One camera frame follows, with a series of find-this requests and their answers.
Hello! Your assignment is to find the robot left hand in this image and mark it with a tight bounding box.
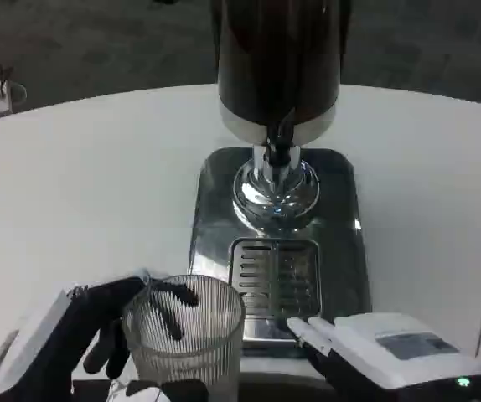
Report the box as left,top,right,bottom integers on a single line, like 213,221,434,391
0,267,209,402

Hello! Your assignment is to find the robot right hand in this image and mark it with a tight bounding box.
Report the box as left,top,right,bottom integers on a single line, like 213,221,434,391
286,312,481,402

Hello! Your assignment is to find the clear ribbed glass cup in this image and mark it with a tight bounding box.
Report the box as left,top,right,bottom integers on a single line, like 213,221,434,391
120,274,246,402

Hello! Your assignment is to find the steel drip tray grid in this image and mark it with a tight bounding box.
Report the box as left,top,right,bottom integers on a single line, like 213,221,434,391
228,237,323,318

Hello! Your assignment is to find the black drink dispenser steel base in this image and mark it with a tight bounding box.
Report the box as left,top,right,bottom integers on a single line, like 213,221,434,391
187,0,372,349

